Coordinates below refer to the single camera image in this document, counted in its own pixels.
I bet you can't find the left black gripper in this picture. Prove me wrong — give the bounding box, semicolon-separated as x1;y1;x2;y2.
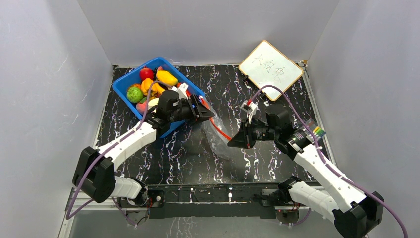
169;95;214;126

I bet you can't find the clear zip top bag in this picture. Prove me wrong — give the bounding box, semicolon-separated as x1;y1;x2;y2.
201;99;242;160

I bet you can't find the yellow toy mango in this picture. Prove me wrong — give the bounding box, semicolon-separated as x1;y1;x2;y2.
156;70;178;87

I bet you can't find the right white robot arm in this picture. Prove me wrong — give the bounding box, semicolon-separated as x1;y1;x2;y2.
227;101;383;238

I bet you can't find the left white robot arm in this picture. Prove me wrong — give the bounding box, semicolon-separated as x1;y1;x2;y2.
72;90;214;206

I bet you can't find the toy banana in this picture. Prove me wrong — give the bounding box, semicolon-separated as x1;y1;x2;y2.
152;82;166;95

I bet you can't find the toy peach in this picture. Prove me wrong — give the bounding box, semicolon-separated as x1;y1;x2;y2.
136;101;148;115

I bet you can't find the yellow toy bell pepper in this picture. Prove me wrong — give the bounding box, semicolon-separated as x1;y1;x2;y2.
141;78;158;96

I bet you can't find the red toy pomegranate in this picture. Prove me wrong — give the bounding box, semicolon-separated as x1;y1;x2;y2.
139;67;154;82

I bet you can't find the green toy custard apple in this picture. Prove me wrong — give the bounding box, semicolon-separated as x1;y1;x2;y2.
126;87;143;104

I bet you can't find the pack of coloured markers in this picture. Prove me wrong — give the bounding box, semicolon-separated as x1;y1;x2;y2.
306;120;326;141

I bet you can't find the white dry-erase board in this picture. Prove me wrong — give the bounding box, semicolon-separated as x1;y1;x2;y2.
238;40;304;92

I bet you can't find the blue plastic bin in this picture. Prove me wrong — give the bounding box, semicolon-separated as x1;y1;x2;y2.
112;57;205;138

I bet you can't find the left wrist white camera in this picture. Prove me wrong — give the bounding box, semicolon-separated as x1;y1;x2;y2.
171;83;189;99

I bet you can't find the wrist white camera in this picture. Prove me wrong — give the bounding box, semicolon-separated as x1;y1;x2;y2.
240;100;258;124
171;83;189;99

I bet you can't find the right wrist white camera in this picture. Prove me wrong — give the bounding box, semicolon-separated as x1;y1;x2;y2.
240;100;258;124

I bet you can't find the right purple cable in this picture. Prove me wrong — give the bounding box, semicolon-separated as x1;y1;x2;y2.
249;84;408;238

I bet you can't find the purple cable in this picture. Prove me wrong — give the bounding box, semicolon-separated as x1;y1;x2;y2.
65;80;171;227
249;84;408;238

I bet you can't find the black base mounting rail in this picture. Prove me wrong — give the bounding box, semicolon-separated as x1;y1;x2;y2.
65;180;332;220

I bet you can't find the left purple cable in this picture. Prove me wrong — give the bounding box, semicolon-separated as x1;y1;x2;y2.
65;80;171;227

